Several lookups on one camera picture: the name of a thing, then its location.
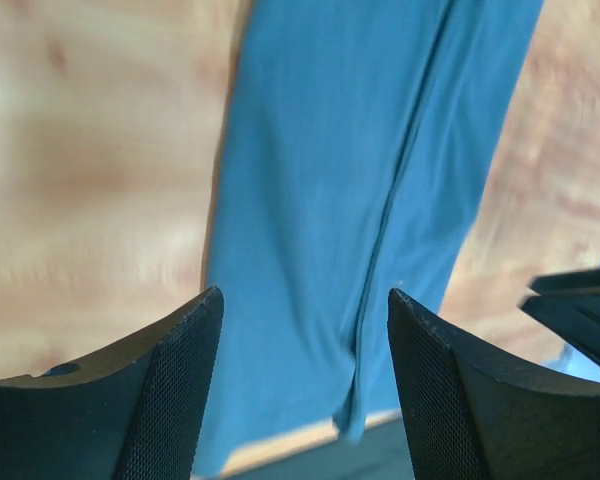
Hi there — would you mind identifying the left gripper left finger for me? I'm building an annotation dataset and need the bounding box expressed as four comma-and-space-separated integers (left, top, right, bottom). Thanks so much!
0, 287, 224, 479

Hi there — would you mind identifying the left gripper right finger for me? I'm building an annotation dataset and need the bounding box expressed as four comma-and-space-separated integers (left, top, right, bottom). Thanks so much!
388, 289, 600, 479

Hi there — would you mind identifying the grey-blue t-shirt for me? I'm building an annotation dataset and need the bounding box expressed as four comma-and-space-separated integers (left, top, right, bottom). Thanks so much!
193, 1, 542, 477

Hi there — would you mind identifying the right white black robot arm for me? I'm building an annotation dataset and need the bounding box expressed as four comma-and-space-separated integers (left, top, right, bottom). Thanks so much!
519, 267, 600, 367

